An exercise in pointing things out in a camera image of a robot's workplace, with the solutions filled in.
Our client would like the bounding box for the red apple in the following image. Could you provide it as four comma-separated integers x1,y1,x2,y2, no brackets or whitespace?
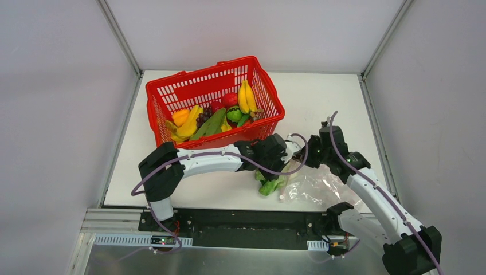
222,92,238,108

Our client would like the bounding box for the orange bell pepper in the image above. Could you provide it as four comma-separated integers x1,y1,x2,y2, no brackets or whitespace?
172,109,190,127

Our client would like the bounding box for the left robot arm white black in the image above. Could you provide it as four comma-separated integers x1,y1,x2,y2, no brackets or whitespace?
138,134,301,232

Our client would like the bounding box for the dark purple grape bunch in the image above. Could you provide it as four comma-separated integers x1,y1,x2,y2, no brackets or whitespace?
196,107,213,128

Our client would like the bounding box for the small brown grape bunch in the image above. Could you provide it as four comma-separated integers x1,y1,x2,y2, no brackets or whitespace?
249,108,264,123

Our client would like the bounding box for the red plastic shopping basket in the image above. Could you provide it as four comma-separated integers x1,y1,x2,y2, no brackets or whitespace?
145,56,286,151

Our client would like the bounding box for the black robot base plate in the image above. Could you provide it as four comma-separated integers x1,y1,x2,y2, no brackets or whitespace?
138,208,353,255

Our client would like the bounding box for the green leafy vegetable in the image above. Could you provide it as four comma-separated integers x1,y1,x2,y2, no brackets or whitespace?
189,108,226,140

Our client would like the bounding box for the clear zip top bag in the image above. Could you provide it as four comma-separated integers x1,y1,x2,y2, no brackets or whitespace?
278,165,361,206

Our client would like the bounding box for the green lettuce head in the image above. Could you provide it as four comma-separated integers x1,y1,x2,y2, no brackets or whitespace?
255,168,289,196

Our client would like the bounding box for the yellow banana bunch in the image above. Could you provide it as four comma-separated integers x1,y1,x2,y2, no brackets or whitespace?
237,80,257,114

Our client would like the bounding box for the dark red fruit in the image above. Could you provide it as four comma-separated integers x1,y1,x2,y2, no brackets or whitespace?
210,101,224,113

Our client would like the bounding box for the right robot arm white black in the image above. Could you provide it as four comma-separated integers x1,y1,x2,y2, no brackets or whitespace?
305,122,442,274

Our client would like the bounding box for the yellow starfruit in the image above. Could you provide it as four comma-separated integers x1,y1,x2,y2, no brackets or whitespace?
165,105,203,143

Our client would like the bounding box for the green bell pepper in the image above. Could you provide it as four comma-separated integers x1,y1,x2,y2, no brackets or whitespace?
226,105,243,123

